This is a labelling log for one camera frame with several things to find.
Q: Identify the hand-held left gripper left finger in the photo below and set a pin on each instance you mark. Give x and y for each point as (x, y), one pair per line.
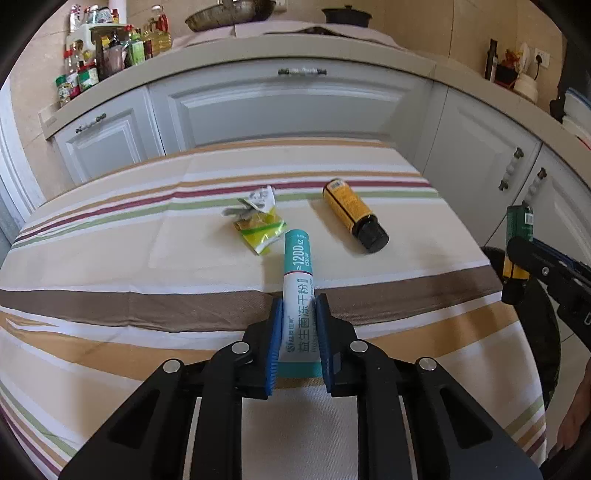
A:
(274, 346)

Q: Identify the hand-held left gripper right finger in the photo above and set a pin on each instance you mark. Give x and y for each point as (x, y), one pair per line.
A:
(323, 341)

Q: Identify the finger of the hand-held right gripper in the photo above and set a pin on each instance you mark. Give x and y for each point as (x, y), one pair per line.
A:
(531, 258)

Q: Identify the green yellow bottle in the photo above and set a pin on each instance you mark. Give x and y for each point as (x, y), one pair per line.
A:
(518, 224)

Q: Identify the teal and white stick packet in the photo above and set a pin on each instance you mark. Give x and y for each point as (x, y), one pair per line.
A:
(298, 295)

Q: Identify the person's right forearm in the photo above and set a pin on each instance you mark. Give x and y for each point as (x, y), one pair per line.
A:
(577, 415)

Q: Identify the yellow green crumpled wrapper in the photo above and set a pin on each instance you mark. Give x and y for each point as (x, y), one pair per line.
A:
(261, 233)

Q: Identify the yellow label brown bottle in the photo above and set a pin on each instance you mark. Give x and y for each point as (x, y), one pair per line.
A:
(351, 212)

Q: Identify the silver crumpled wrapper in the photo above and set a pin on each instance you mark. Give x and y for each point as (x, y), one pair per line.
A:
(256, 201)

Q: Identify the stack of white containers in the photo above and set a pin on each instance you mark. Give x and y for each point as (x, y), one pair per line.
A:
(579, 110)

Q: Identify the white jar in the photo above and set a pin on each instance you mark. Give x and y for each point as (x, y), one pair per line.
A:
(526, 90)

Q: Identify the dark oil bottle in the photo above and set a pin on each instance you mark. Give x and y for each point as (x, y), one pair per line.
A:
(491, 62)

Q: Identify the dark hanging cloth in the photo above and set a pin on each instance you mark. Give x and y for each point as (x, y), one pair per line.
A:
(565, 60)

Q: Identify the white paper packet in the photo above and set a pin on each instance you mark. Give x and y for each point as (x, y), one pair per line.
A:
(524, 55)

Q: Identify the beige stone countertop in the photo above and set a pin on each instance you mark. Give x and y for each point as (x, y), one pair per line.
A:
(415, 62)

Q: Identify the white kitchen cabinets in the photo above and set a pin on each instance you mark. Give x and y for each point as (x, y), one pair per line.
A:
(300, 110)

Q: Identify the black lidded pot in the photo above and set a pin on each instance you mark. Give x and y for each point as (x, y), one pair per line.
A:
(346, 16)

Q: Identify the steel wok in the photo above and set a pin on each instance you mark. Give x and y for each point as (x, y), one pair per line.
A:
(226, 16)

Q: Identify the group of condiment bottles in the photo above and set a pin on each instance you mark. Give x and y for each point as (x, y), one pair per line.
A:
(115, 50)

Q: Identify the white wall outlet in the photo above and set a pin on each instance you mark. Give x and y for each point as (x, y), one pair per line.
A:
(541, 57)

